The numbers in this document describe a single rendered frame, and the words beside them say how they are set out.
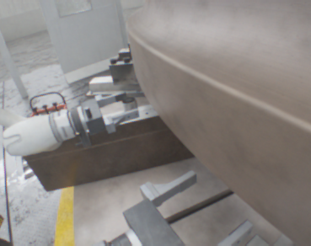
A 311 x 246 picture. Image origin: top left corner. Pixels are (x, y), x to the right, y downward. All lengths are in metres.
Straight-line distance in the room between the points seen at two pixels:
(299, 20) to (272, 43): 0.06
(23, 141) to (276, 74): 0.63
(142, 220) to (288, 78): 0.34
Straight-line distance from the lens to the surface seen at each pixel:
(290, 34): 0.47
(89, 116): 0.62
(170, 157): 1.36
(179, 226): 1.14
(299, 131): 0.35
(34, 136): 0.65
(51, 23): 3.96
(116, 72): 2.14
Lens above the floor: 1.31
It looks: 34 degrees down
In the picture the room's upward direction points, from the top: 9 degrees counter-clockwise
